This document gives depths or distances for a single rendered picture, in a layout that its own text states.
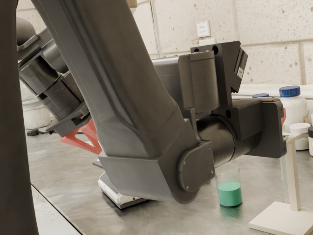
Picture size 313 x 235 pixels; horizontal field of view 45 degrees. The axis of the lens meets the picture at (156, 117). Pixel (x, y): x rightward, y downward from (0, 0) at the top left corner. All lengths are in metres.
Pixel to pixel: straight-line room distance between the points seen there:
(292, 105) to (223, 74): 0.53
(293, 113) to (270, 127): 0.48
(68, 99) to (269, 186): 0.39
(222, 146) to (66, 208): 0.44
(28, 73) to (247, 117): 0.37
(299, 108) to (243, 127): 0.53
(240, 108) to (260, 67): 0.76
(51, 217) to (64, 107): 0.22
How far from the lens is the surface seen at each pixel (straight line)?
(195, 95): 0.37
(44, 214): 0.78
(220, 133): 0.40
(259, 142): 0.46
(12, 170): 0.22
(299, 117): 0.94
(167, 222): 0.64
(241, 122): 0.42
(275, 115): 0.45
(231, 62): 0.42
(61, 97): 0.65
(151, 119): 0.30
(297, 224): 0.58
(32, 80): 0.65
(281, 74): 1.12
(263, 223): 0.59
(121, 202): 0.70
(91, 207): 0.75
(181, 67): 0.36
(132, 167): 0.32
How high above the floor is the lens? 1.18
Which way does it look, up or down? 11 degrees down
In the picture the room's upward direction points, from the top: 9 degrees counter-clockwise
